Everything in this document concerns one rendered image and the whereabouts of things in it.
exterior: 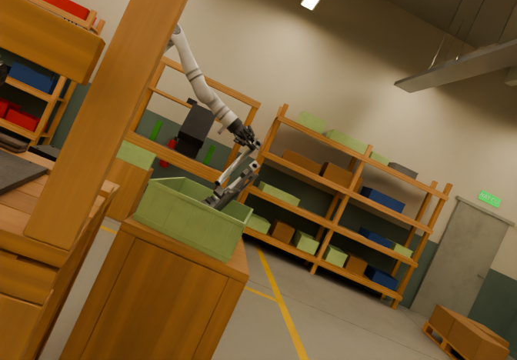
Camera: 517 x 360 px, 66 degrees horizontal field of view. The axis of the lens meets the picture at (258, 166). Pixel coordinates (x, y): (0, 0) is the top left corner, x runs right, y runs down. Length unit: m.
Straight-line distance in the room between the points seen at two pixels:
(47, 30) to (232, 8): 6.23
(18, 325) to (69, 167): 0.32
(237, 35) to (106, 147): 6.09
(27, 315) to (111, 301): 0.75
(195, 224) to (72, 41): 0.97
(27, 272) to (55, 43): 0.43
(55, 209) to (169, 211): 0.80
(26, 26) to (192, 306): 1.15
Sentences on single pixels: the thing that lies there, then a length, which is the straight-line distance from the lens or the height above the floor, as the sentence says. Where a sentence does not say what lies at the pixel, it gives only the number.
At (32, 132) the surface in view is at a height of 0.26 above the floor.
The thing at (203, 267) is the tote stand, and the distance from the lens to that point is 1.57.
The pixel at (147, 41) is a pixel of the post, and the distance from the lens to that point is 0.83.
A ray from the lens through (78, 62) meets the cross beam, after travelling 0.79.
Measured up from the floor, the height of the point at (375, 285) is 0.24.
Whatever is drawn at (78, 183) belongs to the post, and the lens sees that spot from 0.84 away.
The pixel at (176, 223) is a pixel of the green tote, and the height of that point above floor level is 0.85.
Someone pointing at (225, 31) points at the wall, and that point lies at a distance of 6.84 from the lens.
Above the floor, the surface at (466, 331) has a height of 0.40.
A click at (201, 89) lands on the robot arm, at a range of 1.82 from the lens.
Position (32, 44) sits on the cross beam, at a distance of 0.81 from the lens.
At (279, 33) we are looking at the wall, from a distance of 6.92.
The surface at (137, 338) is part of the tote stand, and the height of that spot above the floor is 0.41.
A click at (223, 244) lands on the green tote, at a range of 1.58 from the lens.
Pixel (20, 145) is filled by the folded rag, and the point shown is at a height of 0.93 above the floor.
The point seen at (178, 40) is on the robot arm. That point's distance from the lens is 1.86.
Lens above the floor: 1.19
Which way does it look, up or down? level
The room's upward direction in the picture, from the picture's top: 25 degrees clockwise
